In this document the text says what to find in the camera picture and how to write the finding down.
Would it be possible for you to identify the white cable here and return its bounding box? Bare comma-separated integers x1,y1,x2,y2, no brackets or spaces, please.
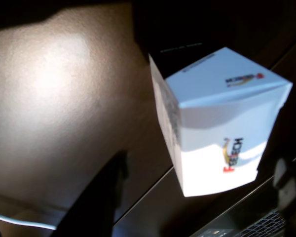
0,211,58,231

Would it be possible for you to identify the white and black servo box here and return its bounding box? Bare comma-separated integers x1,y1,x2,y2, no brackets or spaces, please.
148,46,294,198

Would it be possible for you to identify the laptop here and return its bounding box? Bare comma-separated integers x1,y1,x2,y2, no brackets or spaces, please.
188,208,288,237

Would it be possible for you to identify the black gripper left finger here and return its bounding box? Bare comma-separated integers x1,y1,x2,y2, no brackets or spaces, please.
56,150,129,237

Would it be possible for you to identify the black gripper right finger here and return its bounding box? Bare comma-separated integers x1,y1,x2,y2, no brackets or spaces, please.
272,157,296,223

